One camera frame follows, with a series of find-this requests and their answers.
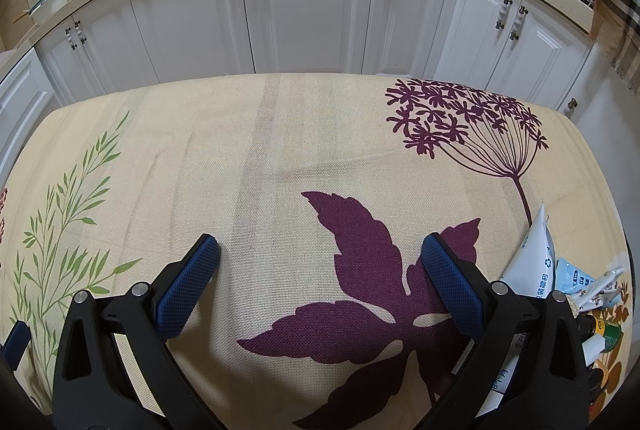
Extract white pouch with blue print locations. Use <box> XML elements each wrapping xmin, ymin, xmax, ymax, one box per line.
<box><xmin>477</xmin><ymin>201</ymin><xmax>557</xmax><ymax>416</ymax></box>

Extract small white packet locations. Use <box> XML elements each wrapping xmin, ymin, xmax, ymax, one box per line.
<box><xmin>582</xmin><ymin>340</ymin><xmax>608</xmax><ymax>367</ymax></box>

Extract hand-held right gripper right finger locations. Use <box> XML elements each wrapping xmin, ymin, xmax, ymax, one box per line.
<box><xmin>421</xmin><ymin>232</ymin><xmax>591</xmax><ymax>430</ymax></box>

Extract plaid scarf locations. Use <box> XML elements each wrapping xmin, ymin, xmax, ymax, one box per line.
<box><xmin>590</xmin><ymin>0</ymin><xmax>640</xmax><ymax>83</ymax></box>

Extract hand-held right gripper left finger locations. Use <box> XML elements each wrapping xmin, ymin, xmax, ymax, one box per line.
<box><xmin>52</xmin><ymin>234</ymin><xmax>221</xmax><ymax>430</ymax></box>

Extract green yellow bottle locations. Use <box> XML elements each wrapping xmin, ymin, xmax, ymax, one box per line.
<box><xmin>579</xmin><ymin>314</ymin><xmax>623</xmax><ymax>352</ymax></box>

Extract crumpled white wrapper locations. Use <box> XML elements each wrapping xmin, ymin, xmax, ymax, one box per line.
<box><xmin>572</xmin><ymin>267</ymin><xmax>628</xmax><ymax>313</ymax></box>

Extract white pot with lid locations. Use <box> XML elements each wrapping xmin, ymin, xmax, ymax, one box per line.
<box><xmin>27</xmin><ymin>0</ymin><xmax>73</xmax><ymax>23</ymax></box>

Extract floral tablecloth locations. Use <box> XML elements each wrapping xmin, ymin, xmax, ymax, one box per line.
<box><xmin>0</xmin><ymin>72</ymin><xmax>633</xmax><ymax>430</ymax></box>

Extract white kitchen cabinets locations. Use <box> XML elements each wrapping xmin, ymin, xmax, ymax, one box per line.
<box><xmin>0</xmin><ymin>0</ymin><xmax>626</xmax><ymax>171</ymax></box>

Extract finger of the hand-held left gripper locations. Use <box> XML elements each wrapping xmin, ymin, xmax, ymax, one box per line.
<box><xmin>2</xmin><ymin>321</ymin><xmax>32</xmax><ymax>372</ymax></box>

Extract light blue tube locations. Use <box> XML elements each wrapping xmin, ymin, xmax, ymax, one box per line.
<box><xmin>555</xmin><ymin>256</ymin><xmax>597</xmax><ymax>295</ymax></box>

